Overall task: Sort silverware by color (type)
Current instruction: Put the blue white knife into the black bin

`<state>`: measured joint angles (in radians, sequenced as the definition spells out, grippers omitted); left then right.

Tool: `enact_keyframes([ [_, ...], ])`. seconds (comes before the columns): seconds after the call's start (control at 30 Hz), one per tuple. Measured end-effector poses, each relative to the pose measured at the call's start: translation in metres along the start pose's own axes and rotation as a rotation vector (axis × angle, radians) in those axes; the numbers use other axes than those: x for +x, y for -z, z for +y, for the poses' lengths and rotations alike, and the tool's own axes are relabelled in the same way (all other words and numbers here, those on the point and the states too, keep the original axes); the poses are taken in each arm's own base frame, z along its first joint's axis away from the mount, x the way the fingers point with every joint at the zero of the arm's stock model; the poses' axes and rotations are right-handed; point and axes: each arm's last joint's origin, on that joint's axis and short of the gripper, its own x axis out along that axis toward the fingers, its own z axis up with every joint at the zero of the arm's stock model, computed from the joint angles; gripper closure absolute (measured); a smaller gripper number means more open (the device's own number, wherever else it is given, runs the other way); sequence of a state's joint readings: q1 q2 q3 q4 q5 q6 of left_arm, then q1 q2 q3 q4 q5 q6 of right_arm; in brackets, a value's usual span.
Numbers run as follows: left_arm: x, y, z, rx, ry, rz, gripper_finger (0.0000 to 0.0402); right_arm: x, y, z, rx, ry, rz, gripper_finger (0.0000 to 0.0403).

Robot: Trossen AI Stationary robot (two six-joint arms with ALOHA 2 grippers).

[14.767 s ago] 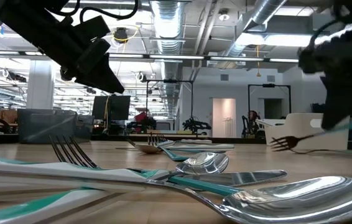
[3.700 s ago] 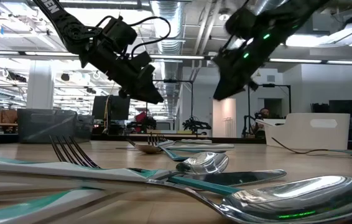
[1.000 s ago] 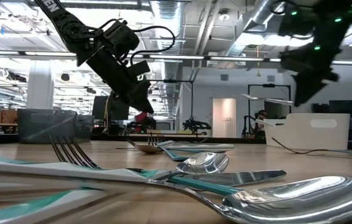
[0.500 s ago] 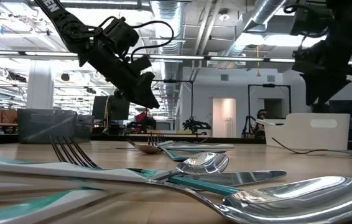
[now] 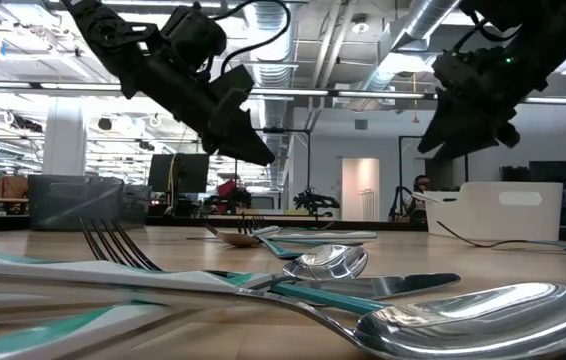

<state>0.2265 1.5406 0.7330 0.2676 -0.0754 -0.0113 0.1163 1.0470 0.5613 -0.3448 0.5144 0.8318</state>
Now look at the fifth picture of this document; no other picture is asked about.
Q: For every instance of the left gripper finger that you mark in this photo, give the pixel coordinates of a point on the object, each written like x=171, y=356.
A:
x=238, y=142

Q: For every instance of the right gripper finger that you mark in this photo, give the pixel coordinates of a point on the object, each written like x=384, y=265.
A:
x=445, y=122
x=488, y=136

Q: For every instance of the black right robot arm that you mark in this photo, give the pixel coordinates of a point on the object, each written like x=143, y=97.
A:
x=553, y=25

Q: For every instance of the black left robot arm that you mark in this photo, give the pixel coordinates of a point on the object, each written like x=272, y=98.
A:
x=108, y=40

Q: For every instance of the red bag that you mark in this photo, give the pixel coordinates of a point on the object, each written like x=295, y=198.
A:
x=226, y=187

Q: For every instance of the black monitor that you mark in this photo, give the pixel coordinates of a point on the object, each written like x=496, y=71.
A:
x=188, y=172

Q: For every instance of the person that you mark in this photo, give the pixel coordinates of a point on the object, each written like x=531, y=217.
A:
x=420, y=185

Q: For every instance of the black monitors on stand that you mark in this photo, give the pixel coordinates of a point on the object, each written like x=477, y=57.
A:
x=553, y=171

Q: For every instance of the white plastic bin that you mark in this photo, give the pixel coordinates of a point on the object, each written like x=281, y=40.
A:
x=493, y=215

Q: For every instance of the long ceiling light strip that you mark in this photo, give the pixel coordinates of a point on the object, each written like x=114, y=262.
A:
x=363, y=93

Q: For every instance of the white ceiling smoke detector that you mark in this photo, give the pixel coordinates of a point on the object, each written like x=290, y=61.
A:
x=360, y=27

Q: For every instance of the dark grey plastic bin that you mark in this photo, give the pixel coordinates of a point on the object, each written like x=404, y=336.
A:
x=78, y=202

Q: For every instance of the brown cardboard box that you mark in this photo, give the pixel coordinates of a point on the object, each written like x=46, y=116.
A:
x=10, y=187

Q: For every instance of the black station frame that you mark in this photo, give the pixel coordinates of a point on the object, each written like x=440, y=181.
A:
x=399, y=170
x=293, y=131

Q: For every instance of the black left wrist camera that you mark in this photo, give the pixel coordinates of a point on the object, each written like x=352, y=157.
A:
x=235, y=82

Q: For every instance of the silver ventilation duct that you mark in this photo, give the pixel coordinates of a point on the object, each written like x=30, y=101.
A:
x=413, y=30
x=273, y=75

